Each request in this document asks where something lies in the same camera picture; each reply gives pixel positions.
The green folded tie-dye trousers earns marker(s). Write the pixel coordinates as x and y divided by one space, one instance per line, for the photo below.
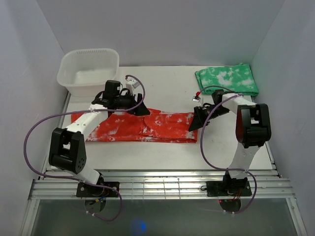
237 78

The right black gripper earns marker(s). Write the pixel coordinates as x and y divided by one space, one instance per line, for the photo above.
198 115

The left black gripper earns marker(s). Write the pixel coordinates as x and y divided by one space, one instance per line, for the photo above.
141 110

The red tie-dye trousers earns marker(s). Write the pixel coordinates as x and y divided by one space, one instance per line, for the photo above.
158 126

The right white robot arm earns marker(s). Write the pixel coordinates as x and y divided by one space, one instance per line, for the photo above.
253 130

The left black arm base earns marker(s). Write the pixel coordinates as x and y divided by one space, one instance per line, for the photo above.
88 191

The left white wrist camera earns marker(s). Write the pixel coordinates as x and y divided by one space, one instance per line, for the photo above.
131 85

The aluminium rail frame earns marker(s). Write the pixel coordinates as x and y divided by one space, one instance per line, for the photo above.
160 192

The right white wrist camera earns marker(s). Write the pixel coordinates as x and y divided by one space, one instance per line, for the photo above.
198 98

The white plastic basin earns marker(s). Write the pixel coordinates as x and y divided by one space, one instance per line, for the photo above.
84 72

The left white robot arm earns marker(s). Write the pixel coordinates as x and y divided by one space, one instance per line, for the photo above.
67 147

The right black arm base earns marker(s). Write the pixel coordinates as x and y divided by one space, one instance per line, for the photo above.
227 187

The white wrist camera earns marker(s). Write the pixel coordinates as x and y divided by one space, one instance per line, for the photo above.
131 85
198 98

